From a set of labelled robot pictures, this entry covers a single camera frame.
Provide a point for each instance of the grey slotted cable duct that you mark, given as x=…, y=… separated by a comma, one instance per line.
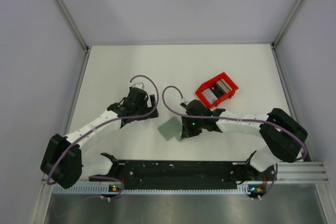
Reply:
x=105, y=189

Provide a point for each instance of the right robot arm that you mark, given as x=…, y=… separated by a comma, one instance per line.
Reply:
x=282, y=134

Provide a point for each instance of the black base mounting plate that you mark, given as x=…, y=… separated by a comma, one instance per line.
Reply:
x=185, y=175

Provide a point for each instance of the aluminium front rail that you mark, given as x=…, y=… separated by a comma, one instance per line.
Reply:
x=302, y=173

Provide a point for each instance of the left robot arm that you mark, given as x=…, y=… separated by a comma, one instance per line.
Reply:
x=64, y=159

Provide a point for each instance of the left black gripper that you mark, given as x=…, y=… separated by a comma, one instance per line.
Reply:
x=152, y=103

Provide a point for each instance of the right aluminium frame post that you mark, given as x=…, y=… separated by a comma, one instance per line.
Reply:
x=288, y=22

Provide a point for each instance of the aluminium frame post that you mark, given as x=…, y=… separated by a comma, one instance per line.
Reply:
x=71, y=24
x=288, y=22

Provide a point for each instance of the left aluminium frame post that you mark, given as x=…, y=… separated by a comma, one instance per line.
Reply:
x=71, y=24

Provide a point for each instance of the stack of credit cards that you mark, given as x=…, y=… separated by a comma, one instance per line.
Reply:
x=220, y=88

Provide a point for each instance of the red plastic bin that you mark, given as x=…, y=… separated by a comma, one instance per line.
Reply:
x=208, y=98

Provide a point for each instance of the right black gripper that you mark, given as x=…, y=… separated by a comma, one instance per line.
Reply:
x=187, y=131

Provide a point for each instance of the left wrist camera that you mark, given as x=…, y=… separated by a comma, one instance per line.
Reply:
x=139, y=85

